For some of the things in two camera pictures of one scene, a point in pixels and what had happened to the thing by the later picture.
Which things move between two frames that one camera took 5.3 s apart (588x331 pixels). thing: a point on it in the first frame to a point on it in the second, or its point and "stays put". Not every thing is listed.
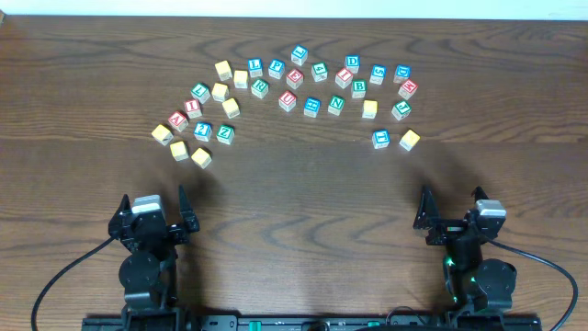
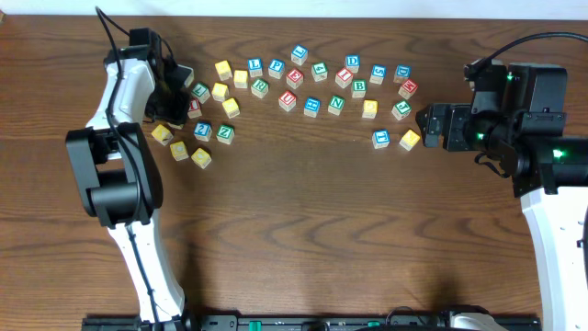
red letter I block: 344,78 stays put
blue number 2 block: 203,131 stays put
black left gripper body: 176,236 to 170,104
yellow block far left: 163,135 stays put
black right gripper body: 446,232 to 462,131
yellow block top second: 240,78 stays put
